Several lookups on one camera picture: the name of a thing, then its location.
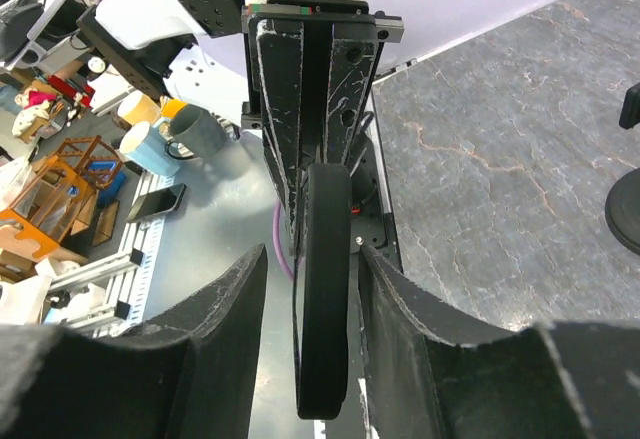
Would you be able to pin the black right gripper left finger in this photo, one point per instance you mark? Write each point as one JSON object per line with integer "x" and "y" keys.
{"x": 188, "y": 372}

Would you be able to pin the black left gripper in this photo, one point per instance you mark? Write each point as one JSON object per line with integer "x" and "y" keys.
{"x": 274, "y": 55}

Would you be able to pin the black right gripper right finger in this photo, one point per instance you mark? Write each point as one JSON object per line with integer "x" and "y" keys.
{"x": 433, "y": 371}

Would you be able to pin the black smartphone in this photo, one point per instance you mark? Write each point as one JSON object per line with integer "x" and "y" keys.
{"x": 320, "y": 293}

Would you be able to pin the black round-base phone stand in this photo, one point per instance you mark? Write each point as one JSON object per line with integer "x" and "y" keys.
{"x": 623, "y": 200}

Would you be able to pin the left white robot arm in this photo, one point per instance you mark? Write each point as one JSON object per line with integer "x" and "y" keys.
{"x": 310, "y": 67}

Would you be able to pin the grey mug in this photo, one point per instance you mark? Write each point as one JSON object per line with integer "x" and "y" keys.
{"x": 195, "y": 133}

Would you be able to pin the dark smartphone on bench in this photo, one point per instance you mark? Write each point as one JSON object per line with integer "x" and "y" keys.
{"x": 156, "y": 203}

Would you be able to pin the yellow mug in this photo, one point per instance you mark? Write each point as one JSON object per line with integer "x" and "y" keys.
{"x": 138, "y": 107}

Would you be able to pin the light blue mug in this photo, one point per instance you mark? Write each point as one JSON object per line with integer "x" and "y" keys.
{"x": 144, "y": 145}

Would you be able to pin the orange wooden rack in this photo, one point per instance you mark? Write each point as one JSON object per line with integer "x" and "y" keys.
{"x": 58, "y": 199}

